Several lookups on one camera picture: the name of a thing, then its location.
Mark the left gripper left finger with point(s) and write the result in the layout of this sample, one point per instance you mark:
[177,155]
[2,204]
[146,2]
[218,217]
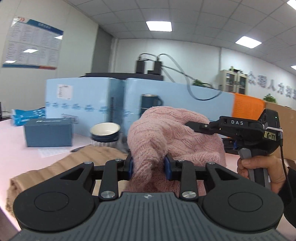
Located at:
[114,171]

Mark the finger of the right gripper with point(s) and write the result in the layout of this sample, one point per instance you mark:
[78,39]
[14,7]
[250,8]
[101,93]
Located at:
[205,128]

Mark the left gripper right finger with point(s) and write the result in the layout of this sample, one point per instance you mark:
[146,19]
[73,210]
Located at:
[184,172]

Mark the pink cable-knit sweater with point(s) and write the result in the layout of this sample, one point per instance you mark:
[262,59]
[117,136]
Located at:
[162,131]

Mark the beige folded sweater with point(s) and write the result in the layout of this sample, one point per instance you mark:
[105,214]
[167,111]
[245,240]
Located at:
[98,155]

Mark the light blue cardboard box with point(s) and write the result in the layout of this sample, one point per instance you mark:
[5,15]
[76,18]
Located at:
[212,103]

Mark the large brown cardboard box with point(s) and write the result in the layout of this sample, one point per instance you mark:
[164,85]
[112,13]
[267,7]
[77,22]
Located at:
[287,118]

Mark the orange cardboard box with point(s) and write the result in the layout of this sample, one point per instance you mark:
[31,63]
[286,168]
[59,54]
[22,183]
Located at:
[247,107]

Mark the blue white ceramic bowl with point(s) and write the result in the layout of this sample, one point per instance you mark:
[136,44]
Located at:
[105,134]

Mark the grey filing cabinet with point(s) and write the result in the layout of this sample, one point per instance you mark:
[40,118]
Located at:
[235,82]

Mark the dark blue small box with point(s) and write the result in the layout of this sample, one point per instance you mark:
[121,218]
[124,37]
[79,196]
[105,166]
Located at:
[48,132]

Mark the black power adapter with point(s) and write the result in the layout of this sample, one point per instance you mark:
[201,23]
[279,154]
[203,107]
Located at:
[140,66]
[157,70]

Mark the blue packet stack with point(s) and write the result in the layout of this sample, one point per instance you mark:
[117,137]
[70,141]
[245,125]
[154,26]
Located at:
[21,117]

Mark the wall notice board poster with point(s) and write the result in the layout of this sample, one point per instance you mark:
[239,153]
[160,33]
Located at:
[32,44]

